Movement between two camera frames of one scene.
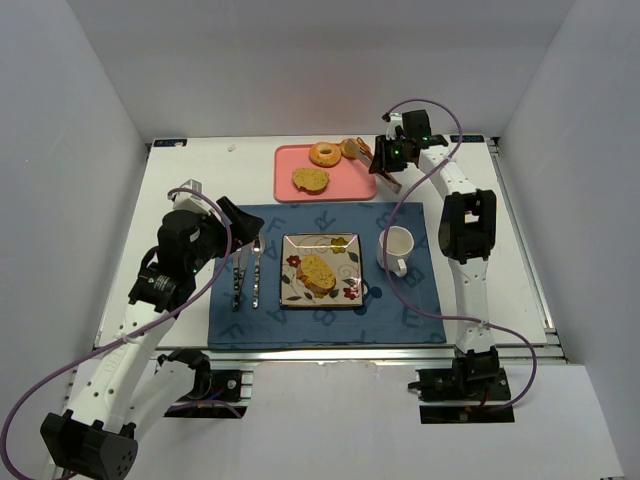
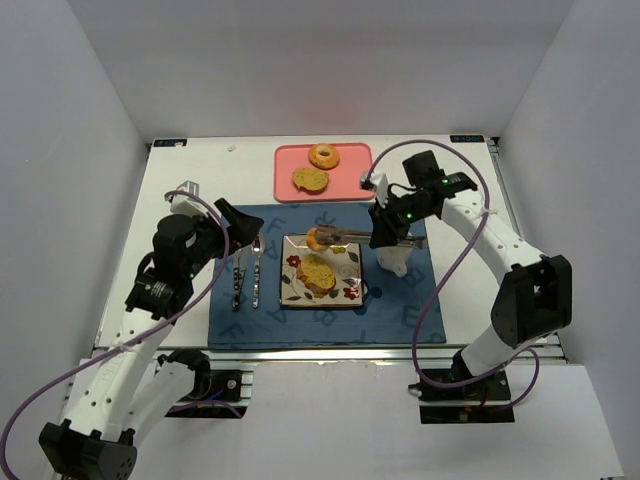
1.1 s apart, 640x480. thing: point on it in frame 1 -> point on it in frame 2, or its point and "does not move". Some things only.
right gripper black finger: (379, 163) -> (388, 226)
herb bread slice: (310, 180) does not move
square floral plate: (343, 254) does not move
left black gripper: (228, 226) does not move
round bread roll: (350, 147) -> (313, 243)
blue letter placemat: (245, 282) does not move
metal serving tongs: (363, 153) -> (326, 235)
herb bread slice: (316, 275) does not move
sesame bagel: (325, 159) does not move
